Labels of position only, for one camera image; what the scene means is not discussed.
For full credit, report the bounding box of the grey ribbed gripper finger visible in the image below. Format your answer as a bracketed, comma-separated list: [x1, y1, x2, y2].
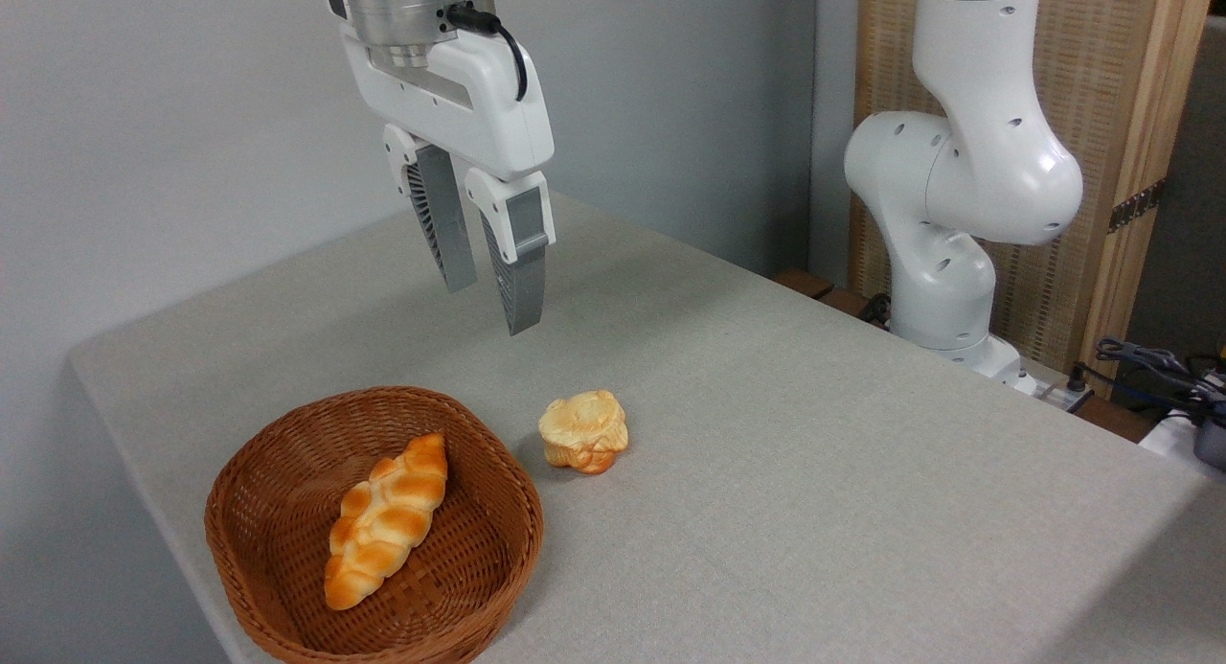
[465, 169, 557, 337]
[383, 123, 479, 294]

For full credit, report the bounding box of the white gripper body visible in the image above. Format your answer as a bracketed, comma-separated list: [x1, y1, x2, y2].
[340, 22, 556, 183]

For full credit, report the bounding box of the muffin shaped bread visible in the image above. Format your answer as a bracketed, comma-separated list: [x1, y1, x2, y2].
[538, 390, 630, 475]

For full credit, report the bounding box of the braided bread loaf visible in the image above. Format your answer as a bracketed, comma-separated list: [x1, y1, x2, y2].
[324, 433, 449, 611]

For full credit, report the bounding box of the brown wicker basket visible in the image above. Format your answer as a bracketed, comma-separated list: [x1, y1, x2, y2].
[204, 386, 545, 664]

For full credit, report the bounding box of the metal screen hinge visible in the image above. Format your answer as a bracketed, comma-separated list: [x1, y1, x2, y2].
[1108, 178, 1168, 234]

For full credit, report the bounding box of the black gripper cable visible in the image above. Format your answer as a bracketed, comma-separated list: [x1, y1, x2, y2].
[445, 3, 530, 103]

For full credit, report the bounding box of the black cable bundle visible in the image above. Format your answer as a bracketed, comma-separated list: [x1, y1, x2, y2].
[1095, 336, 1226, 418]

